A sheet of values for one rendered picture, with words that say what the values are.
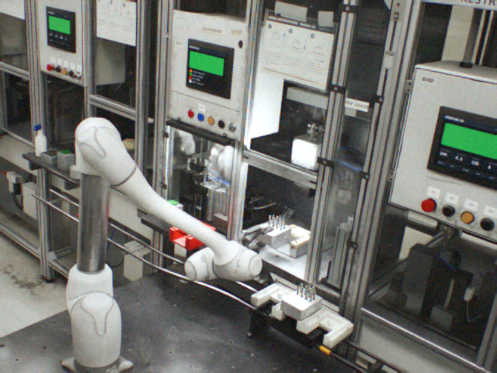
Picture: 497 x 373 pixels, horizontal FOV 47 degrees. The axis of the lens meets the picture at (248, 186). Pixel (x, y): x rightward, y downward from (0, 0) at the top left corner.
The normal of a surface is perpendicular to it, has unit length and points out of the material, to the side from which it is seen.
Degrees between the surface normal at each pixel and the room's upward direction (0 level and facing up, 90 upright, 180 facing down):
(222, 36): 90
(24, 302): 0
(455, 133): 90
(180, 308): 0
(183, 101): 90
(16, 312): 0
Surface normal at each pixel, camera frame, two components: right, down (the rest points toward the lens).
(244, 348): 0.09, -0.93
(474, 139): -0.66, 0.22
